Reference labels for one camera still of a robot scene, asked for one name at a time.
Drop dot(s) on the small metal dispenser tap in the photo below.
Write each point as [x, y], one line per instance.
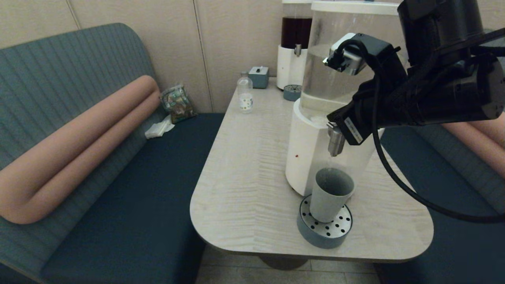
[297, 50]

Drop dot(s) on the white crumpled tissue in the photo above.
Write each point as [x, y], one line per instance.
[159, 128]

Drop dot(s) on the small clear bottle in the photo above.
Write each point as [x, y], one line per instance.
[245, 94]

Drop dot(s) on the grey plastic cup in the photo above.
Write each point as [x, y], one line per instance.
[329, 197]

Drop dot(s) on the large metal dispenser tap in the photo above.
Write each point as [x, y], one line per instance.
[335, 144]

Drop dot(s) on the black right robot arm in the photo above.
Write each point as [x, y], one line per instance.
[453, 79]

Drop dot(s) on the crumpled snack bag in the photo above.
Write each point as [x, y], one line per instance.
[177, 104]

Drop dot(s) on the table pedestal with brass base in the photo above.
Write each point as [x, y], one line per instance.
[284, 263]

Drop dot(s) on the dark drink dispenser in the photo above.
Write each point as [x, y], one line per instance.
[296, 31]

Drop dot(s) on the large blue perforated drip tray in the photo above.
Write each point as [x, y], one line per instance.
[315, 234]

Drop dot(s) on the pink bolster cushion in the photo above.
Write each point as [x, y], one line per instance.
[481, 138]
[79, 157]

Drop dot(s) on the blue-grey tissue box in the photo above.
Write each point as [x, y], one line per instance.
[258, 77]

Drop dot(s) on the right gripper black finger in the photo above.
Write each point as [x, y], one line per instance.
[338, 119]
[341, 109]

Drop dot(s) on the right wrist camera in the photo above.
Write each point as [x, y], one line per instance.
[345, 55]

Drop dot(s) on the teal upholstered bench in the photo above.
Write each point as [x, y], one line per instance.
[465, 252]
[59, 71]

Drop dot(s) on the large clear water dispenser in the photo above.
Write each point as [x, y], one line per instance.
[311, 157]

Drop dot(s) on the small blue perforated drip tray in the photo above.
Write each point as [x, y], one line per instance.
[292, 94]

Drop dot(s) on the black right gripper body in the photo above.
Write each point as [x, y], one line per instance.
[375, 106]

